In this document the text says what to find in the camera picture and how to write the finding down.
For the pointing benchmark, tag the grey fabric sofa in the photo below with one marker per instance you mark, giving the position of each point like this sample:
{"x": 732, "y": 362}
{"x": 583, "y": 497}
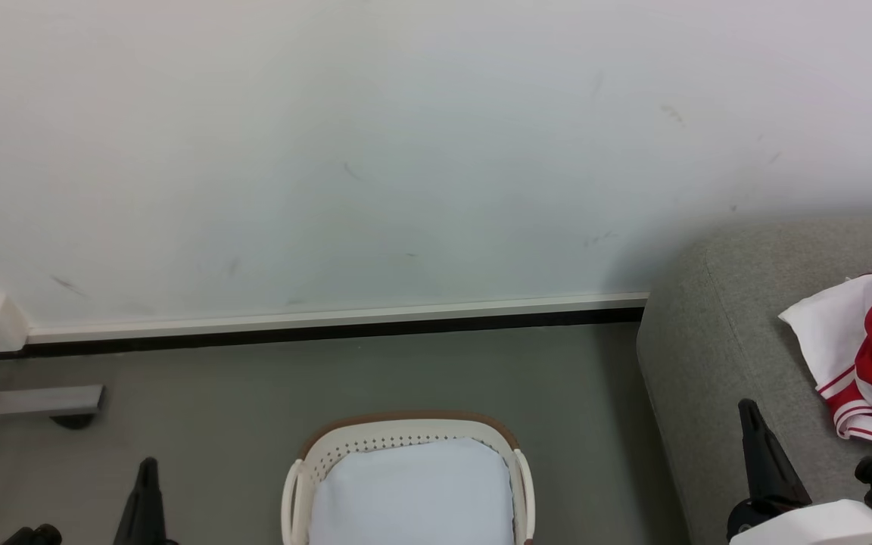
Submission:
{"x": 708, "y": 341}

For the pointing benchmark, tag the white skirting board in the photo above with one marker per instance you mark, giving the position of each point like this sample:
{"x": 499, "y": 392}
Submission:
{"x": 330, "y": 316}

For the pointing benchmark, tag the white laundry basket brown rim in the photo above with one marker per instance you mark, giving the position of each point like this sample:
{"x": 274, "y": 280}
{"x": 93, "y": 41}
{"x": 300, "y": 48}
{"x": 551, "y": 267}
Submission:
{"x": 406, "y": 431}

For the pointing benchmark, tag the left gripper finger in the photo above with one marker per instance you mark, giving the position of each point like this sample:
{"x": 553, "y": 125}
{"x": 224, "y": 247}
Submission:
{"x": 145, "y": 511}
{"x": 36, "y": 537}

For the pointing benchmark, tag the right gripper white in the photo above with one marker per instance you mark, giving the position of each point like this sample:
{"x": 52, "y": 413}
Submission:
{"x": 822, "y": 526}

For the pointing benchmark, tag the pale blue cloth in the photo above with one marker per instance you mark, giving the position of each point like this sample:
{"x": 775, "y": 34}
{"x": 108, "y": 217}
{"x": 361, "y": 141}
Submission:
{"x": 413, "y": 492}

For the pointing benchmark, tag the grey table leg foot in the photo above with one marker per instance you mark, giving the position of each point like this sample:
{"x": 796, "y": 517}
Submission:
{"x": 42, "y": 400}

